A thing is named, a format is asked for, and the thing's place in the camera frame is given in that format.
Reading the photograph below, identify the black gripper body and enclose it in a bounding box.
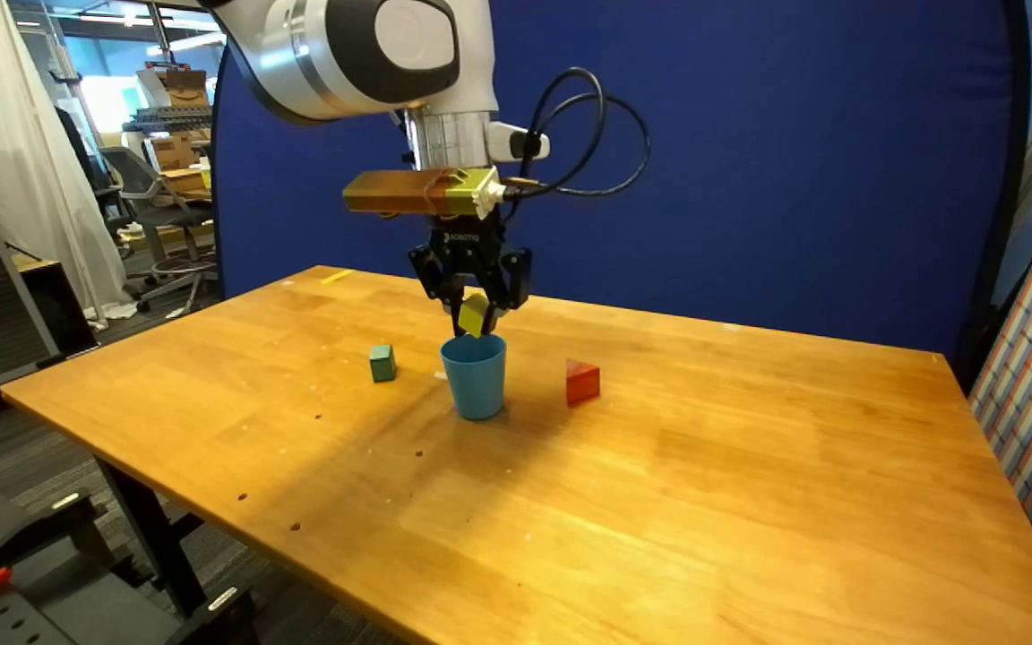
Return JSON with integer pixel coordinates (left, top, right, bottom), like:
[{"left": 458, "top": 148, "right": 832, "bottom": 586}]
[{"left": 408, "top": 217, "right": 530, "bottom": 302}]

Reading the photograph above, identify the yellow block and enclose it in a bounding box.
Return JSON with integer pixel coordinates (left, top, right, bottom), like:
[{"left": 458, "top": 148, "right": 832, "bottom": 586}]
[{"left": 458, "top": 294, "right": 489, "bottom": 336}]

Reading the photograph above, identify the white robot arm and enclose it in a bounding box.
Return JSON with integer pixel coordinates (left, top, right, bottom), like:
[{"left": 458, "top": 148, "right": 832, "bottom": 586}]
[{"left": 198, "top": 0, "right": 554, "bottom": 336}]

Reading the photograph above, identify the blue cup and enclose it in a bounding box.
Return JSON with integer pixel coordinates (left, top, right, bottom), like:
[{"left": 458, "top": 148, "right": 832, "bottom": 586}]
[{"left": 440, "top": 336, "right": 506, "bottom": 424}]

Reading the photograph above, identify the green block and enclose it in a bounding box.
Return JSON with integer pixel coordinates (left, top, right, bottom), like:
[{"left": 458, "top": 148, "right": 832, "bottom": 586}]
[{"left": 368, "top": 345, "right": 397, "bottom": 385}]

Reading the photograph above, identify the red block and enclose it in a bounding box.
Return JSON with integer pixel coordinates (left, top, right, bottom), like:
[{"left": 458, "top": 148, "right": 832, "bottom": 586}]
[{"left": 566, "top": 362, "right": 601, "bottom": 406}]

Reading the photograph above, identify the shelf with boxes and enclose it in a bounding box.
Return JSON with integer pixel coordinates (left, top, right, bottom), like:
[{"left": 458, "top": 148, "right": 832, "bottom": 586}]
[{"left": 124, "top": 66, "right": 212, "bottom": 199}]

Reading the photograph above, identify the blue round backdrop screen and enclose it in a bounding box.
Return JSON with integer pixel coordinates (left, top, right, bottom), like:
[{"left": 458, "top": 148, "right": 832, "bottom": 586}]
[{"left": 217, "top": 0, "right": 1029, "bottom": 360}]

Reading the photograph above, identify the black table leg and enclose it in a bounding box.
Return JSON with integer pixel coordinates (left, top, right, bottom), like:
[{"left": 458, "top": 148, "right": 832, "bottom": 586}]
[{"left": 100, "top": 463, "right": 204, "bottom": 616}]

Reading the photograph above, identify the white curtain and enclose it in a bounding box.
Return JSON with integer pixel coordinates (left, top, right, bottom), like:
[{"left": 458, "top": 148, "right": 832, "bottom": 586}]
[{"left": 0, "top": 0, "right": 138, "bottom": 327}]

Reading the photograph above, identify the wooden camera mount plate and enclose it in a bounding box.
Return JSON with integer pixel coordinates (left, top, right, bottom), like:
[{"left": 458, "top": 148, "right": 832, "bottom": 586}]
[{"left": 343, "top": 170, "right": 533, "bottom": 217}]

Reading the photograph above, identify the black cable loop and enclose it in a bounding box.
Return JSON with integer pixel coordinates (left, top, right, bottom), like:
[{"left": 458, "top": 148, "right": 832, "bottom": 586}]
[{"left": 503, "top": 66, "right": 655, "bottom": 209}]

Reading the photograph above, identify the black equipment with orange handle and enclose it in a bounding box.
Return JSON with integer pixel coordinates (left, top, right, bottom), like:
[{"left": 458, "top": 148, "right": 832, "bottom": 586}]
[{"left": 0, "top": 491, "right": 261, "bottom": 645}]

